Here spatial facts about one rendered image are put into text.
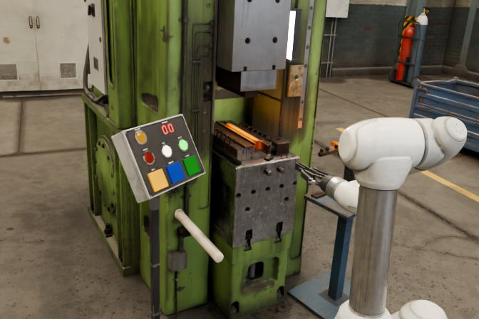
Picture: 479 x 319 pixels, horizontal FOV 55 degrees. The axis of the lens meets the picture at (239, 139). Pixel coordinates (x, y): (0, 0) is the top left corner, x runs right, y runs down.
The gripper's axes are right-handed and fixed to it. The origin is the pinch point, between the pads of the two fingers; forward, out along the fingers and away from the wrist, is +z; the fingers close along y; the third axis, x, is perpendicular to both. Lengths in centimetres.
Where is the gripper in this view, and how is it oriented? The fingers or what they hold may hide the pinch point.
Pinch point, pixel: (301, 168)
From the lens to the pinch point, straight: 203.9
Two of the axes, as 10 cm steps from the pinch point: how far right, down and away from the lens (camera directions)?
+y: 8.7, -1.2, 4.9
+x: 0.5, -9.5, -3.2
